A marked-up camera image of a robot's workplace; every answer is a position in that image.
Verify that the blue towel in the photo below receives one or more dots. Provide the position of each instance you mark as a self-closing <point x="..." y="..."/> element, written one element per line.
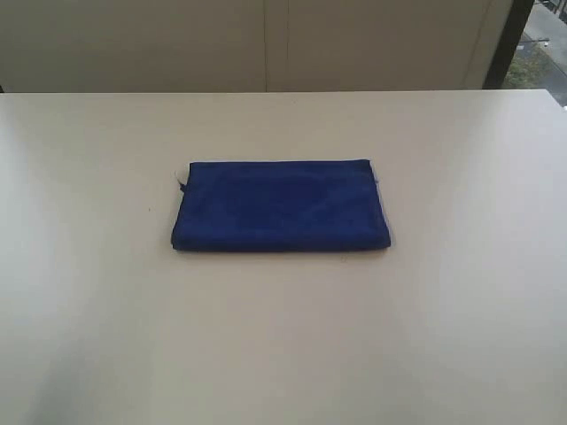
<point x="280" y="206"/>

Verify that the black window frame post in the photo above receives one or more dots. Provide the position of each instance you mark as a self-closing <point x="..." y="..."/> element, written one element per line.
<point x="510" y="36"/>

